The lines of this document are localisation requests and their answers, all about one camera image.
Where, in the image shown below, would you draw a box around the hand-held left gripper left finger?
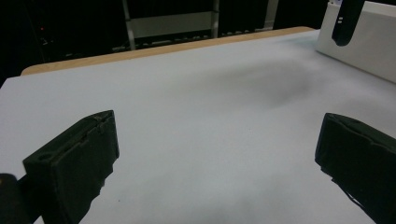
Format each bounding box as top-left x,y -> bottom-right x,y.
21,109 -> 120,224

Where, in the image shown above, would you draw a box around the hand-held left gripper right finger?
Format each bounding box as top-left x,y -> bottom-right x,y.
314,112 -> 396,224

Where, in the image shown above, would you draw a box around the long white plastic tray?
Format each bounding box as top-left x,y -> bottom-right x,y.
316,0 -> 396,84

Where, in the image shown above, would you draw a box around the white metal stand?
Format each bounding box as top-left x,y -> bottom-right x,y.
122,0 -> 279,50

